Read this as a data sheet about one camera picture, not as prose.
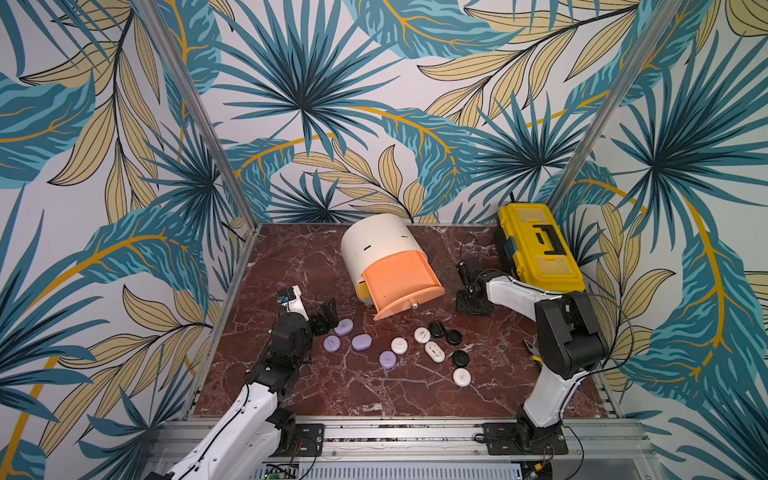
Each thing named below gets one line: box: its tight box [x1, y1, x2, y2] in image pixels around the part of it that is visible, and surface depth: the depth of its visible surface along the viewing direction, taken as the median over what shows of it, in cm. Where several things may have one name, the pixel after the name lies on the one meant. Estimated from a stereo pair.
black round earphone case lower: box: [452, 350, 469, 367], surface depth 89 cm
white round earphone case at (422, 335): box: [414, 327, 431, 344], surface depth 92 cm
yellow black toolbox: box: [498, 203, 586, 294], surface depth 93 cm
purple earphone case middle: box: [351, 334, 372, 351], surface depth 90 cm
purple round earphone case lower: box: [379, 351, 397, 369], surface depth 87 cm
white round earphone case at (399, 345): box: [390, 337, 408, 354], surface depth 90 cm
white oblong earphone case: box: [424, 341, 446, 363], surface depth 88 cm
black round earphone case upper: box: [446, 329, 463, 345], surface depth 92 cm
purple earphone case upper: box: [334, 318, 354, 335], surface depth 92 cm
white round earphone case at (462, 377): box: [453, 368, 471, 387], surface depth 85 cm
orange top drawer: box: [362, 250, 446, 321], surface depth 84 cm
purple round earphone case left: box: [323, 335, 341, 353], surface depth 90 cm
